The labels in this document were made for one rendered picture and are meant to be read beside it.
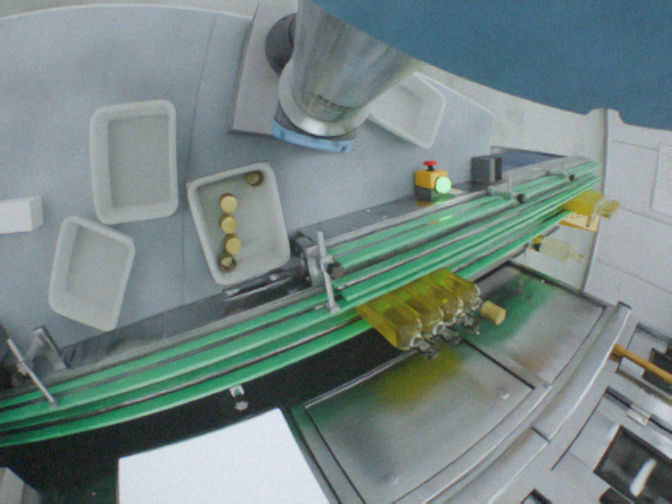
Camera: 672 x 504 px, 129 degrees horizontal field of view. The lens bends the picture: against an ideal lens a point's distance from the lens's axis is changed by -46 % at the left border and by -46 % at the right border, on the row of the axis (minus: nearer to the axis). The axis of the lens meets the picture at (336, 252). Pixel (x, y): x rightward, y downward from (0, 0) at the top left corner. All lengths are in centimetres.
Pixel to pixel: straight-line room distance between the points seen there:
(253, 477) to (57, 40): 96
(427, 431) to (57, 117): 97
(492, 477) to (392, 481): 17
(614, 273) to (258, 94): 668
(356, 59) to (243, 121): 44
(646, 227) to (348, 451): 619
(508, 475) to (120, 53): 107
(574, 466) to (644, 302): 631
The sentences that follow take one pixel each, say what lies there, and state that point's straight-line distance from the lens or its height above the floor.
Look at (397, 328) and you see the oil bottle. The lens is 56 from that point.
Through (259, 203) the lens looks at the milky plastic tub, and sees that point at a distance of 67.
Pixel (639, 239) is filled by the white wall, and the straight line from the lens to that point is 647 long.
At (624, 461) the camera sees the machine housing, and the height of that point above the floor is 157.
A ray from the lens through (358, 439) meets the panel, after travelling 59.
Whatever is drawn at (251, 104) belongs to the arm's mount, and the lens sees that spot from 58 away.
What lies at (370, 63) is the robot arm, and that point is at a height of 129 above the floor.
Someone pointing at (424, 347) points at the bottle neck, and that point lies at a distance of 54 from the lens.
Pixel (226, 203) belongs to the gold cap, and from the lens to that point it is 61.
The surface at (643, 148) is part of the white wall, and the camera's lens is 619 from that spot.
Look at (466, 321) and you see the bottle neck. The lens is 61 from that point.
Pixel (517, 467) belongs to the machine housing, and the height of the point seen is 138.
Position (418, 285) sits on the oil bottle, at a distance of 68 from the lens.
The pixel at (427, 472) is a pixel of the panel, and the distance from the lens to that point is 56.
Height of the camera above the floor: 141
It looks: 57 degrees down
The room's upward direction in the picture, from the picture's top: 125 degrees clockwise
